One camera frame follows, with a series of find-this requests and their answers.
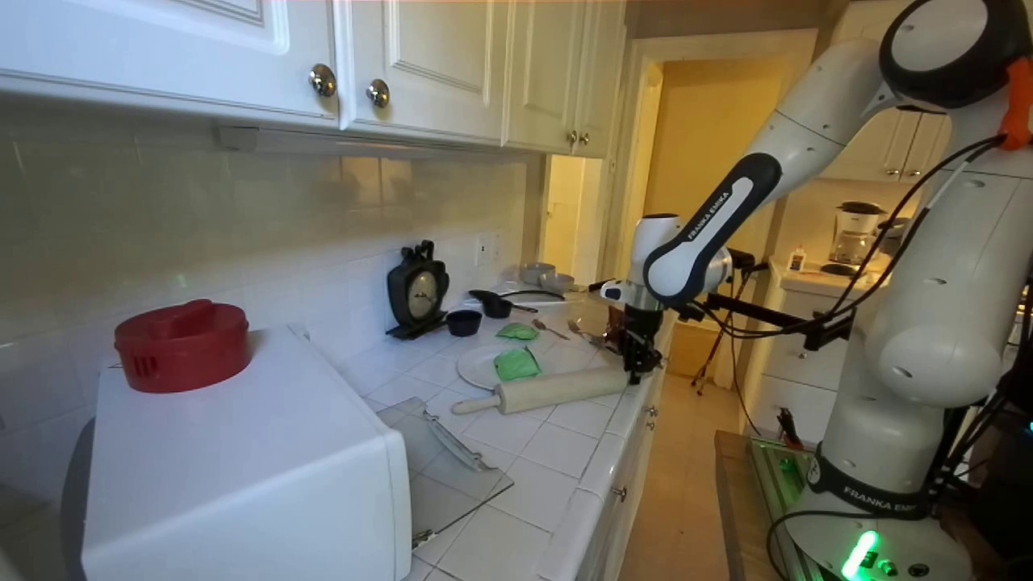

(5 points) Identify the background coffee grinder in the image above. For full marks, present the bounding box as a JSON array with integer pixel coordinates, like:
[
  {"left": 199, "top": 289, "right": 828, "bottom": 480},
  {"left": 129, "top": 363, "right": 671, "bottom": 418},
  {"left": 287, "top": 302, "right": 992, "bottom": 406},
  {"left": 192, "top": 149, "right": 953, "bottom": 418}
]
[{"left": 823, "top": 202, "right": 892, "bottom": 279}]

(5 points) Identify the white lower cabinet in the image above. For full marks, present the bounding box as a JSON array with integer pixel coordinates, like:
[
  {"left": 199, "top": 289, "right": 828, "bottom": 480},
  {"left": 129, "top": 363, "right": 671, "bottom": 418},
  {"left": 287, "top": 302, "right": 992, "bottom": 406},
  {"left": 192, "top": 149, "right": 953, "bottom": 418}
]
[{"left": 567, "top": 367, "right": 671, "bottom": 581}]

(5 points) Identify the small black measuring cup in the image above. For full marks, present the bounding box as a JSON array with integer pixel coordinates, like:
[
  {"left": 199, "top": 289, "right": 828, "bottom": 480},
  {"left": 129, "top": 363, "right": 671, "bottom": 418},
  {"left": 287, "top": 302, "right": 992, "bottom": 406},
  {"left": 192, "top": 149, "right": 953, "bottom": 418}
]
[{"left": 442, "top": 308, "right": 483, "bottom": 341}]

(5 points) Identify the white upper cabinet door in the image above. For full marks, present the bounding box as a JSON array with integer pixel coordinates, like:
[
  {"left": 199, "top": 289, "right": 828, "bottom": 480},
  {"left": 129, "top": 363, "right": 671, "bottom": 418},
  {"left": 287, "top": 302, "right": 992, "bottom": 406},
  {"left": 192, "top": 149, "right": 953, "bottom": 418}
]
[
  {"left": 341, "top": 0, "right": 510, "bottom": 149},
  {"left": 0, "top": 0, "right": 348, "bottom": 130},
  {"left": 501, "top": 0, "right": 629, "bottom": 159}
]

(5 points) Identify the black measuring cup with handle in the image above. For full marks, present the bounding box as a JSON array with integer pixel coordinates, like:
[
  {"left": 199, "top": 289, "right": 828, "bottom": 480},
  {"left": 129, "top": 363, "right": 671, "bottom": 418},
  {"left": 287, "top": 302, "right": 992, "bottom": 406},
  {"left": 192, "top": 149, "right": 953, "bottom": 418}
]
[{"left": 464, "top": 289, "right": 542, "bottom": 323}]

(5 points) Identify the orange cable strap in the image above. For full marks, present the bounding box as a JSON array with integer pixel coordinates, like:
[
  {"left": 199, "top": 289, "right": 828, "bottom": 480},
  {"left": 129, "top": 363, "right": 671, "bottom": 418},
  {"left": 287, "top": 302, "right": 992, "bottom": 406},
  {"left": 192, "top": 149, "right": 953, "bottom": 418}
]
[{"left": 997, "top": 55, "right": 1033, "bottom": 157}]

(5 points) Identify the black table clock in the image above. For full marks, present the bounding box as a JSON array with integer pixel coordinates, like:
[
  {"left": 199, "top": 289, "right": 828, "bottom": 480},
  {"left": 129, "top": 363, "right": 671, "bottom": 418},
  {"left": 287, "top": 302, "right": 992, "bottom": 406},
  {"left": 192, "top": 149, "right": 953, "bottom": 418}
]
[{"left": 383, "top": 239, "right": 452, "bottom": 343}]

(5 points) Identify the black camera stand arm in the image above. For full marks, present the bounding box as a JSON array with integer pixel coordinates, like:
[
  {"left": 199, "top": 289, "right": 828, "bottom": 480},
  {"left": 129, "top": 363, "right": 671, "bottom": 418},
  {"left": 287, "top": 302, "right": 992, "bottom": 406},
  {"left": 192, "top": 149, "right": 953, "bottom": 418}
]
[{"left": 704, "top": 289, "right": 856, "bottom": 356}]

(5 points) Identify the white round plate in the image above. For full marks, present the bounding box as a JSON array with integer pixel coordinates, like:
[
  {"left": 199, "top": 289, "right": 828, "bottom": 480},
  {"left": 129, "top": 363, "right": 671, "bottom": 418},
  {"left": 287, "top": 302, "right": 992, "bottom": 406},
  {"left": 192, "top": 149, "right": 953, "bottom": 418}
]
[{"left": 456, "top": 341, "right": 593, "bottom": 398}]

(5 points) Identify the white countertop appliance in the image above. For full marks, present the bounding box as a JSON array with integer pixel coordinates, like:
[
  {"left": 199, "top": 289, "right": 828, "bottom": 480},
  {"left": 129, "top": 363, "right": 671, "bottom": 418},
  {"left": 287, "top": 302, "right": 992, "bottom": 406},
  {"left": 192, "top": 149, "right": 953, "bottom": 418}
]
[{"left": 76, "top": 319, "right": 416, "bottom": 581}]

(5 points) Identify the white background cabinet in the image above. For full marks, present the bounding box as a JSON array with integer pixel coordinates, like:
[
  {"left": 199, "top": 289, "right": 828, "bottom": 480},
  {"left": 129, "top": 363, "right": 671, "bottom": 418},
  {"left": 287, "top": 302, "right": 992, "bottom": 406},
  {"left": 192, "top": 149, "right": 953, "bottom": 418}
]
[{"left": 818, "top": 108, "right": 955, "bottom": 188}]

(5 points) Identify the flat green packet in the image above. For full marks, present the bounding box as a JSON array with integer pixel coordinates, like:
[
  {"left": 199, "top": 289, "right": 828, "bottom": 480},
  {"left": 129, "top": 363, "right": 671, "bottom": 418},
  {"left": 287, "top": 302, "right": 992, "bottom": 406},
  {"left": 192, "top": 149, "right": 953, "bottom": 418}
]
[{"left": 492, "top": 319, "right": 542, "bottom": 346}]

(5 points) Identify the red round lid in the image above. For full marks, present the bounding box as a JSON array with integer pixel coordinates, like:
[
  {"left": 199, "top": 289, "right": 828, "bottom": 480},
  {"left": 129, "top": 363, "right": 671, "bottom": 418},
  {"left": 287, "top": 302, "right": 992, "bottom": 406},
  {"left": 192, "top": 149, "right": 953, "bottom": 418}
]
[{"left": 113, "top": 297, "right": 256, "bottom": 398}]

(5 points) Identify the wooden rolling pin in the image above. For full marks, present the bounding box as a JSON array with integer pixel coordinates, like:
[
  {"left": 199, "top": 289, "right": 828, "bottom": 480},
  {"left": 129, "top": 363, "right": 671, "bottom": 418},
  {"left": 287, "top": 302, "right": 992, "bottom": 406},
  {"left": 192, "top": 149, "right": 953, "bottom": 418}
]
[{"left": 447, "top": 363, "right": 631, "bottom": 420}]

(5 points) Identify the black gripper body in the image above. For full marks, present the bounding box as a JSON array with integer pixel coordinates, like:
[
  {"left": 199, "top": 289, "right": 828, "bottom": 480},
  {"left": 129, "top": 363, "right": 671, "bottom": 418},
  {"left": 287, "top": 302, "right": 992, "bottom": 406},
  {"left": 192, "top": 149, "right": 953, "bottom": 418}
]
[{"left": 614, "top": 303, "right": 664, "bottom": 359}]

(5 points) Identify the black stereo camera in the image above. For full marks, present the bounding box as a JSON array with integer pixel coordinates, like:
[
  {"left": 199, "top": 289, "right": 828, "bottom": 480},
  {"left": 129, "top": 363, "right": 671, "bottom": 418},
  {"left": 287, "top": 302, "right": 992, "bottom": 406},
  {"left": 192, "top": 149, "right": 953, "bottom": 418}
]
[{"left": 722, "top": 245, "right": 767, "bottom": 275}]

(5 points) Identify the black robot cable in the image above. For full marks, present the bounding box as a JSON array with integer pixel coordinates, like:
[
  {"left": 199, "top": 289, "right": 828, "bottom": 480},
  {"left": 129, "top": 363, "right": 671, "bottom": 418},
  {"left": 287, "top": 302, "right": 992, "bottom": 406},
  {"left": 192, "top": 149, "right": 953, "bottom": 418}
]
[{"left": 688, "top": 133, "right": 1010, "bottom": 343}]

